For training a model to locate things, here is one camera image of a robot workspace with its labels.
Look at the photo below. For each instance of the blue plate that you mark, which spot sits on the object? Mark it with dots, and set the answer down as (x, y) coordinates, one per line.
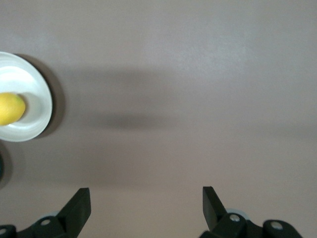
(1, 168)

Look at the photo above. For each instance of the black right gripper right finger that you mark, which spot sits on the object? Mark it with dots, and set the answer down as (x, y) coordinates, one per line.
(214, 215)

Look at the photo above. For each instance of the pale pink plate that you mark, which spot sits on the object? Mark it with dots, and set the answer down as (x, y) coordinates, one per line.
(37, 81)

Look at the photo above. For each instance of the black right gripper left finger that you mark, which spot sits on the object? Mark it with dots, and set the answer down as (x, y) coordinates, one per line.
(74, 215)

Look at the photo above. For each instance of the yellow lemon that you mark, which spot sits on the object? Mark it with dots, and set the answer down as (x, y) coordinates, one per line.
(10, 109)

